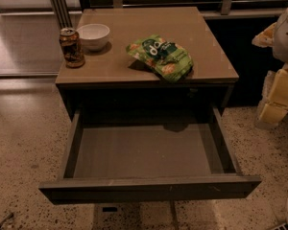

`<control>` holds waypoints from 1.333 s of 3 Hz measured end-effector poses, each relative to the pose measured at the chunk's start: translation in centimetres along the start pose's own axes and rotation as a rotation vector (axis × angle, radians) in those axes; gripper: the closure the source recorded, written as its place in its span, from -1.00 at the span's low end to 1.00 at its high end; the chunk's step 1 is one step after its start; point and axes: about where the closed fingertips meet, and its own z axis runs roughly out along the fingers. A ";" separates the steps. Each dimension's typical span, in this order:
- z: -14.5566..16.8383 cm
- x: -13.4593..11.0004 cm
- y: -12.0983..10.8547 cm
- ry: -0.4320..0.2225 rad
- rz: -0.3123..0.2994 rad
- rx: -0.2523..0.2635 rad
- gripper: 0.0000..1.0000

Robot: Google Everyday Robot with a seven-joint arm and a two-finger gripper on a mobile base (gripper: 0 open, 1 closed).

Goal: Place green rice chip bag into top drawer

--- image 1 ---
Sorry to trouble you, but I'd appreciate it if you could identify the green rice chip bag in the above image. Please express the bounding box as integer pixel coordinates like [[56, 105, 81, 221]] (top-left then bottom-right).
[[126, 34, 194, 83]]

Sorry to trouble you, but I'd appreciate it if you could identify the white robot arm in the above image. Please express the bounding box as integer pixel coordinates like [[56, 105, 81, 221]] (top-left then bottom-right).
[[252, 8, 288, 129]]

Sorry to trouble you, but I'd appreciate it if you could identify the brown soda can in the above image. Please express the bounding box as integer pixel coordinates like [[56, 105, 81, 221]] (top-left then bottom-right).
[[60, 28, 85, 68]]

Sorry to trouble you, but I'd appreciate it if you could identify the metal pole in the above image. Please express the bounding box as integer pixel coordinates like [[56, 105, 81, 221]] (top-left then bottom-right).
[[50, 0, 72, 29]]

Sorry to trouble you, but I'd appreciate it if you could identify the white ceramic bowl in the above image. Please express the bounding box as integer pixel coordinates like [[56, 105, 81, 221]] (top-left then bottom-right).
[[77, 24, 110, 51]]

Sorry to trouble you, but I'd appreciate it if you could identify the open grey top drawer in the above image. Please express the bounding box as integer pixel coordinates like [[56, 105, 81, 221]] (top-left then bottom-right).
[[39, 106, 261, 204]]

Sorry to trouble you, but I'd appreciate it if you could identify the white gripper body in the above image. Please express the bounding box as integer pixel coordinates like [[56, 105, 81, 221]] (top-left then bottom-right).
[[268, 63, 288, 109]]

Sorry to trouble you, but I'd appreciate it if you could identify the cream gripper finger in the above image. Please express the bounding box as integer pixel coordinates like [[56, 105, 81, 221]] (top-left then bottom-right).
[[252, 23, 276, 48], [258, 102, 288, 125]]

